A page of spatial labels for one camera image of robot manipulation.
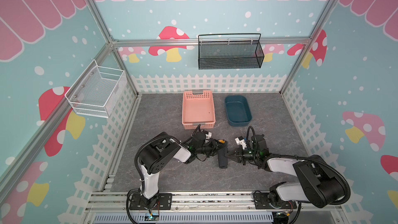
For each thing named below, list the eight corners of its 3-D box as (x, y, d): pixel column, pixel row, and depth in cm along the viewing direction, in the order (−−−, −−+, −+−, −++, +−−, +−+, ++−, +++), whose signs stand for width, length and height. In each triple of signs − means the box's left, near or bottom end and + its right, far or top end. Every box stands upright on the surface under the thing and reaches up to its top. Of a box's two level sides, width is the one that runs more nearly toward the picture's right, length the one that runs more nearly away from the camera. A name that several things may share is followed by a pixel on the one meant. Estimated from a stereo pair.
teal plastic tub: (227, 126, 104) (228, 122, 100) (224, 100, 119) (224, 95, 115) (251, 126, 104) (253, 121, 100) (245, 100, 119) (247, 95, 115)
